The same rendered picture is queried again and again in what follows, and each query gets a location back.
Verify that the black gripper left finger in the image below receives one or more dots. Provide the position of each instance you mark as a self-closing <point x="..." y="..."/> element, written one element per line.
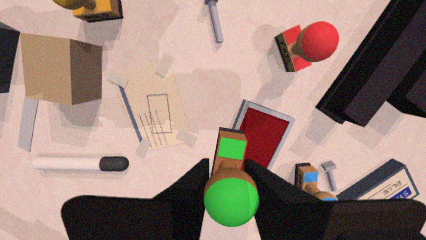
<point x="174" y="214"/>

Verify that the grey flat bar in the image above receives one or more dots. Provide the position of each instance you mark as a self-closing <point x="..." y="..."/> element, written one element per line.
<point x="26" y="130"/>

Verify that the wooden hand stamp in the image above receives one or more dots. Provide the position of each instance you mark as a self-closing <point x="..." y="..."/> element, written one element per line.
<point x="93" y="10"/>

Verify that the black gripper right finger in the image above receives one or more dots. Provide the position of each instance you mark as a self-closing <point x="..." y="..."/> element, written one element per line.
<point x="286" y="212"/>

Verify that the red-handled rubber stamp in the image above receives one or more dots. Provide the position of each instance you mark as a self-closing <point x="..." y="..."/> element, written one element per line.
<point x="314" y="43"/>

